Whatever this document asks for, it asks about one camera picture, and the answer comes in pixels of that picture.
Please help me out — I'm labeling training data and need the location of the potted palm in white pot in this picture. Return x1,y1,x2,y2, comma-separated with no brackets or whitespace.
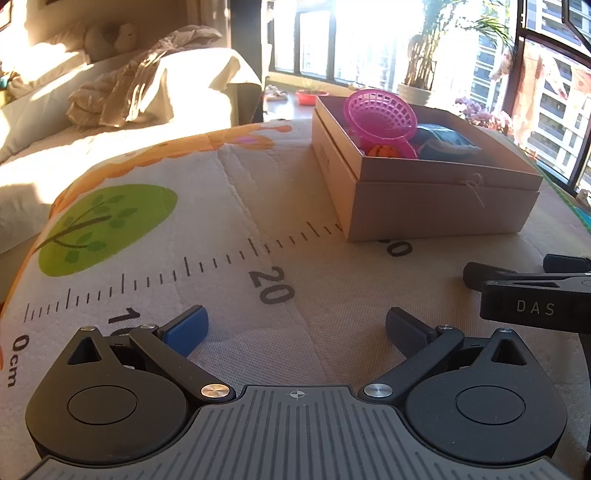
397,0,515,109

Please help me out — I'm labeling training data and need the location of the blue and white packet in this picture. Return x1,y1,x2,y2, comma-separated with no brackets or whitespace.
413,122,481,161

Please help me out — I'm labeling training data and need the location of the pink orchid plant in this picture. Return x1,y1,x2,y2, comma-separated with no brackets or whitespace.
455,96,514,134

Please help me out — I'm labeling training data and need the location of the bed with beige duvet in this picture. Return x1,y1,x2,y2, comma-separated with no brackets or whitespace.
0,25,263,259

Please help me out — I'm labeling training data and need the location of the white sofa pillow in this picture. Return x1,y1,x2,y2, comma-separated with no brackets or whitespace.
0,48,90,158

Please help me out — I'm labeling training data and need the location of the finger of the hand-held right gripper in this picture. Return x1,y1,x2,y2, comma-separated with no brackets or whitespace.
463,261,518,294
544,253,591,274

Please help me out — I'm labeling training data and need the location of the pink cardboard box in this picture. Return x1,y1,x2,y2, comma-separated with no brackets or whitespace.
311,95,543,243

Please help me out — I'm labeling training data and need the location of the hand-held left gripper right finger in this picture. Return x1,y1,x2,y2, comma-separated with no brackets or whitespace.
362,307,532,404

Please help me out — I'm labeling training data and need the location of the hanging floral garment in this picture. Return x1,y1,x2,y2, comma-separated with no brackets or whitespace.
490,46,548,153

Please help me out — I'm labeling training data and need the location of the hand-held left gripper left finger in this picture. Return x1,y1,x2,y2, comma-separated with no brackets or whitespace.
67,305,237,407

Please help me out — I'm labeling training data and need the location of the beige down jacket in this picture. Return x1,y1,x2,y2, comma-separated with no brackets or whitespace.
68,25,222,129

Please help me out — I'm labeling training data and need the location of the white plush toy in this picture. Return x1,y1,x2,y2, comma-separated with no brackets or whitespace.
83,22,137,61

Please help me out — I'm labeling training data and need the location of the printed play mat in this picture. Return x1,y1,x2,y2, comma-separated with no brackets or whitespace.
0,117,591,480

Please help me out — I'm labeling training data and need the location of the pink plastic mesh basket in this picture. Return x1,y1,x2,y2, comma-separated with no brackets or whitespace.
343,89,419,160

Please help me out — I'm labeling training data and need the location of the black window frame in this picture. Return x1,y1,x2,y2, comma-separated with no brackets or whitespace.
263,0,591,195

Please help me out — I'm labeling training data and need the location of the pink flowerpot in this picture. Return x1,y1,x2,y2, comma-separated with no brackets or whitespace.
295,89,329,107

